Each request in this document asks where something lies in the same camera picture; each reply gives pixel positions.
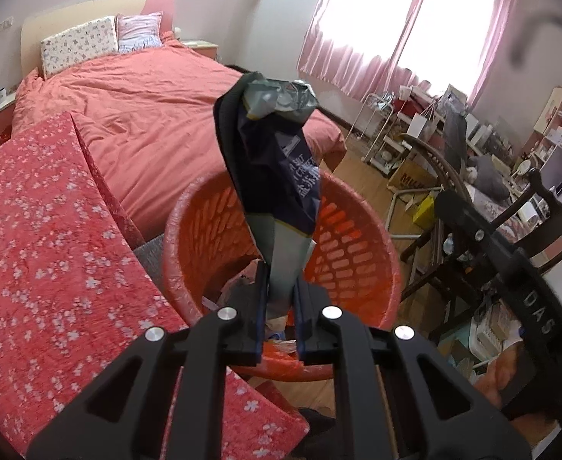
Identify dark blue snack bag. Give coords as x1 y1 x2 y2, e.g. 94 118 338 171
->
214 72 322 320

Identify person's hand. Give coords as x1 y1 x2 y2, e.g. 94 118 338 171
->
474 342 557 447

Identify orange plastic laundry basket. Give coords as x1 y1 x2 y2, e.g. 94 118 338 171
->
163 172 402 385

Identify dark wooden chair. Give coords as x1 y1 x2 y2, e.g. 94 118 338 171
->
402 134 562 343

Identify cluttered desk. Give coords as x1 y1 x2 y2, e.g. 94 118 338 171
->
381 83 550 231

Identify red floral tablecloth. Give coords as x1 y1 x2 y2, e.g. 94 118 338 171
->
0 113 184 454

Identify cardboard box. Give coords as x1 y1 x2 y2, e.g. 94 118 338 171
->
387 159 437 191

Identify bed with salmon duvet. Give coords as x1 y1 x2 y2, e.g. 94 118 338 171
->
10 30 349 241

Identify right pink nightstand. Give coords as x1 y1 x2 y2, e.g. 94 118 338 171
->
181 39 219 60

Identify pink window curtain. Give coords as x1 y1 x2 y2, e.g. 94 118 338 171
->
297 0 517 104

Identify pink striped pillow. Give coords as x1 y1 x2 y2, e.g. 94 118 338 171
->
116 11 163 54

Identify floral white pillow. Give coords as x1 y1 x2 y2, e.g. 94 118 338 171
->
40 16 118 79

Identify beige pink headboard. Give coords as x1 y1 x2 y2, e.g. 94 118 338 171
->
20 0 175 77

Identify white wire rack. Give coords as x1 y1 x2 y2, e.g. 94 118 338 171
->
347 92 395 164

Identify wall socket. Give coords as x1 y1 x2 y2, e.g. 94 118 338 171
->
0 17 14 34

